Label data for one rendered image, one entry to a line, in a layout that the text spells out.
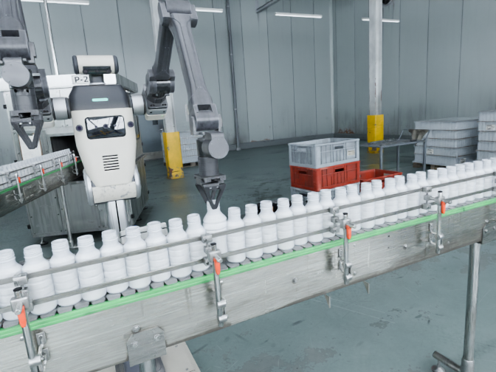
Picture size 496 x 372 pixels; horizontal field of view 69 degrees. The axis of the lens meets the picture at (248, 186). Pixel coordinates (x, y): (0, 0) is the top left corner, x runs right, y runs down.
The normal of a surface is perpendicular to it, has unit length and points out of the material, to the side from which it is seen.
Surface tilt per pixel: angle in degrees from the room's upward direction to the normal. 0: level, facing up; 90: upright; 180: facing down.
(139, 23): 90
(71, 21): 90
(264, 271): 90
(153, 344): 90
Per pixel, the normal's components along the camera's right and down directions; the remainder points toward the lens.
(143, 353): 0.43, 0.15
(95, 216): 0.14, 0.22
